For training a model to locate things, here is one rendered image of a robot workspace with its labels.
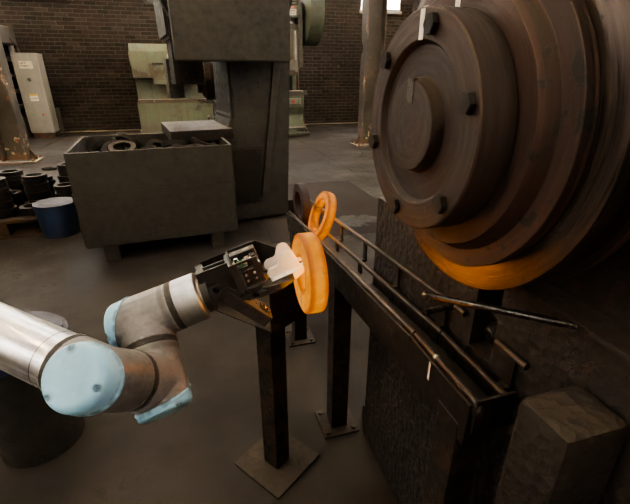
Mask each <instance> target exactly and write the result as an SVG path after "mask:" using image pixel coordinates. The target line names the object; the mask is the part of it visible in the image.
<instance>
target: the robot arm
mask: <svg viewBox="0 0 630 504"><path fill-rule="evenodd" d="M244 246H246V247H244ZM241 247H244V248H241ZM238 248H241V249H239V250H236V249H238ZM233 250H236V251H233ZM195 270H196V272H195V274H194V273H190V274H188V275H185V276H182V277H180V278H177V279H175V280H172V281H170V282H167V283H164V284H162V285H159V286H157V287H154V288H151V289H149V290H146V291H144V292H141V293H138V294H136V295H133V296H131V297H130V296H128V297H125V298H123V299H122V300H121V301H118V302H116V303H114V304H112V305H110V306H109V307H108V308H107V310H106V312H105V316H104V329H105V333H106V334H107V336H108V338H107V340H108V342H109V344H110V345H109V344H107V343H104V342H102V341H99V340H97V339H94V338H92V337H89V336H87V335H85V334H78V333H75V332H73V331H70V330H68V329H65V328H63V327H61V326H58V325H56V324H53V323H51V322H48V321H46V320H44V319H41V318H39V317H36V316H34V315H31V314H29V313H27V312H24V311H22V310H19V309H17V308H14V307H12V306H9V305H7V304H5V303H2V302H0V370H2V371H4V372H6V373H8V374H10V375H12V376H14V377H16V378H18V379H20V380H22V381H24V382H26V383H28V384H30V385H32V386H35V387H37V388H39V389H40V390H41V391H42V395H43V397H44V399H45V401H46V403H47V404H48V405H49V407H51V408H52V409H53V410H54V411H56V412H58V413H61V414H64V415H70V416H77V417H85V416H92V415H95V414H105V413H121V412H127V413H133V412H135V419H137V422H138V423H140V424H145V423H149V422H152V421H155V420H158V419H160V418H163V417H165V416H168V415H170V414H172V413H175V412H177V411H179V410H181V409H183V408H184V407H186V406H188V405H189V404H190V403H191V401H192V392H191V384H190V383H189V380H188V377H187V373H186V369H185V366H184V362H183V358H182V355H181V351H180V348H179V344H178V340H177V336H176V332H178V331H180V330H183V329H185V328H188V327H190V326H192V325H195V324H197V323H200V322H202V321H205V320H207V319H209V318H210V317H211V312H213V311H215V310H218V304H217V299H219V301H221V302H222V303H224V304H226V305H228V306H229V307H231V308H233V309H234V310H236V311H238V312H240V313H241V314H243V315H245V316H246V317H248V318H250V319H252V320H253V321H255V322H256V323H258V324H260V325H262V326H264V327H265V326H266V325H267V324H268V323H269V322H270V321H271V320H272V319H273V317H272V313H271V309H270V307H269V306H268V305H266V304H265V303H263V302H261V301H259V300H258V298H262V297H264V296H266V295H269V294H272V293H275V292H277V291H279V290H281V289H283V288H284V287H286V286H287V285H289V284H290V283H292V282H293V281H295V279H296V278H298V277H299V276H300V275H301V274H302V273H303V272H304V266H303V262H302V259H301V257H296V256H295V254H294V253H293V252H292V250H291V249H290V247H289V246H288V245H287V244H286V243H283V242H282V243H279V244H277V246H276V251H275V255H274V256H273V257H271V258H268V259H266V260H265V262H264V265H262V264H261V262H260V259H259V256H258V254H257V251H256V249H254V246H253V244H251V241H250V242H247V243H245V244H242V245H240V246H237V247H234V248H232V249H229V250H227V251H225V255H224V259H223V260H221V261H218V262H216V263H213V264H210V265H208V266H205V267H203V266H202V264H200V265H197V266H195ZM269 278H271V279H269ZM268 279H269V280H268Z"/></svg>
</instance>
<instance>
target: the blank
mask: <svg viewBox="0 0 630 504"><path fill-rule="evenodd" d="M292 252H293V253H294V254H295V256H296V257H301V259H302V262H303V266H304V272H303V273H302V274H301V275H300V276H299V277H298V278H296V279H295V281H294V287H295V292H296V296H297V299H298V302H299V305H300V307H301V309H302V310H303V312H304V313H305V314H313V313H319V312H322V311H324V310H325V308H326V306H327V302H328V294H329V279H328V269H327V263H326V258H325V254H324V250H323V247H322V244H321V242H320V240H319V238H318V236H317V235H316V234H315V233H313V232H306V233H298V234H296V235H295V236H294V239H293V243H292Z"/></svg>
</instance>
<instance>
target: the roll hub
mask: <svg viewBox="0 0 630 504"><path fill-rule="evenodd" d="M423 8H426V11H425V16H426V14H427V13H431V12H437V13H438V19H439V25H438V27H437V30H436V33H435V34H431V35H425V34H424V33H423V40H418V39H419V28H420V17H421V9H423ZM423 8H420V9H418V10H417V11H415V12H414V13H412V14H411V15H410V16H409V17H408V18H407V19H406V20H405V21H404V22H403V23H402V24H401V26H400V27H399V28H398V30H397V31H396V33H395V34H394V36H393V38H392V39H391V41H390V43H389V45H388V47H387V50H386V52H390V53H391V59H392V61H391V64H390V68H389V69H381V66H380V69H379V73H378V77H377V81H376V86H375V91H374V98H373V106H372V120H371V134H376V135H378V141H379V143H378V146H377V148H376V149H372V151H373V159H374V165H375V170H376V174H377V178H378V182H379V185H380V188H381V190H382V193H383V195H384V198H385V200H386V202H387V203H388V205H389V201H390V199H391V197H395V198H397V199H399V203H400V209H399V211H398V213H396V214H395V215H396V216H397V217H398V218H399V219H400V220H401V221H402V222H403V223H405V224H406V225H408V226H410V227H412V228H416V229H429V228H438V227H447V226H455V225H459V224H462V223H464V222H466V221H468V220H470V219H471V218H473V217H474V216H475V215H477V214H478V213H479V212H480V211H481V210H482V209H483V208H484V207H485V205H486V204H487V203H488V202H489V200H490V199H491V198H492V196H493V194H494V193H495V191H496V189H497V188H498V186H499V184H500V182H501V180H502V178H503V175H504V173H505V170H506V168H507V165H508V162H509V159H510V156H511V152H512V148H513V144H514V139H515V133H516V125H517V114H518V92H517V81H516V74H515V68H514V64H513V60H512V56H511V53H510V50H509V47H508V45H507V42H506V40H505V38H504V36H503V34H502V33H501V31H500V29H499V28H498V26H497V25H496V24H495V23H494V22H493V20H492V19H491V18H490V17H488V16H487V15H486V14H484V13H483V12H481V11H479V10H477V9H474V8H470V7H454V6H434V5H433V6H426V7H423ZM462 92H475V97H476V102H477V105H476V107H475V109H474V111H473V113H472V114H471V115H464V114H459V110H458V105H457V102H458V100H459V98H460V96H461V93H462ZM435 194H441V195H443V196H445V197H446V202H447V208H446V210H445V211H444V213H443V214H438V213H436V212H434V211H433V208H432V202H431V201H432V200H433V198H434V196H435Z"/></svg>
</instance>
